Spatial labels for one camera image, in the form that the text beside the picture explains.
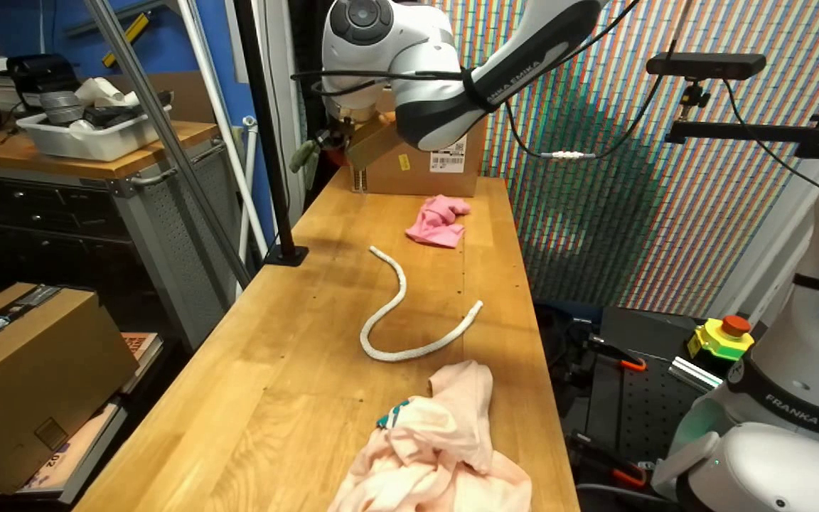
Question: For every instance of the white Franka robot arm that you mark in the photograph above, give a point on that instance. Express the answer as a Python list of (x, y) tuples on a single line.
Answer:
[(810, 360)]

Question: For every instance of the slanted grey metal pole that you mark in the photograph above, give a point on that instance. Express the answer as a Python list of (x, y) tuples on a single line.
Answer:
[(157, 129)]

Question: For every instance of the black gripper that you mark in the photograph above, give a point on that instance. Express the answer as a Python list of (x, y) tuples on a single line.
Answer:
[(335, 136)]

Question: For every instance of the black metal rack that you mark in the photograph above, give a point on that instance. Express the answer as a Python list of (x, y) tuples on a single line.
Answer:
[(639, 408)]

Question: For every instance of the white thin pole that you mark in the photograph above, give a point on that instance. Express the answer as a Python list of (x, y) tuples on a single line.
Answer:
[(225, 123)]

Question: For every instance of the black stereo camera bar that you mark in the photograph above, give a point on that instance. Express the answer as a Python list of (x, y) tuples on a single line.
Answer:
[(706, 67)]

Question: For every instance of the plain brown cardboard box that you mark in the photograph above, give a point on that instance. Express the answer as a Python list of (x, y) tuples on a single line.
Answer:
[(29, 379)]

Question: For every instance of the grey workbench with wooden top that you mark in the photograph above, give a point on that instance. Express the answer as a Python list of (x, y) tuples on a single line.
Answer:
[(134, 202)]

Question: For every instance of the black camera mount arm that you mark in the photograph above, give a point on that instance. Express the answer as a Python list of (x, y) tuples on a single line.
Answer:
[(761, 132)]

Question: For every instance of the peach t-shirt with teal print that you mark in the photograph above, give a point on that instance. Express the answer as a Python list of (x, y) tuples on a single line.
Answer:
[(440, 456)]

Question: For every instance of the black upright pole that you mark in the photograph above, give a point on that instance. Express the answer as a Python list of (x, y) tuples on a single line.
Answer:
[(272, 142)]

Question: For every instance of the patterned backdrop screen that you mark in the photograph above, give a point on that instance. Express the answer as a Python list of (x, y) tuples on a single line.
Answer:
[(618, 217)]

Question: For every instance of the white plastic bin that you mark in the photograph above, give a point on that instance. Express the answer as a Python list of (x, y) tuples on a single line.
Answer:
[(84, 136)]

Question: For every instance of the yellow red emergency stop button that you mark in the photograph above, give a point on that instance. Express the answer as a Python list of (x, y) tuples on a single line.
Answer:
[(723, 338)]

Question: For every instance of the cardboard box with white labels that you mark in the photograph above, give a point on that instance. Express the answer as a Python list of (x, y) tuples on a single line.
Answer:
[(400, 172)]

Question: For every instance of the black device on workbench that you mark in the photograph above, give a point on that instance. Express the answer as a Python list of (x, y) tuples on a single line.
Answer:
[(35, 74)]

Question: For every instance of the pink t-shirt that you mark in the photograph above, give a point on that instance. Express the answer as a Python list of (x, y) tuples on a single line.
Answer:
[(436, 222)]

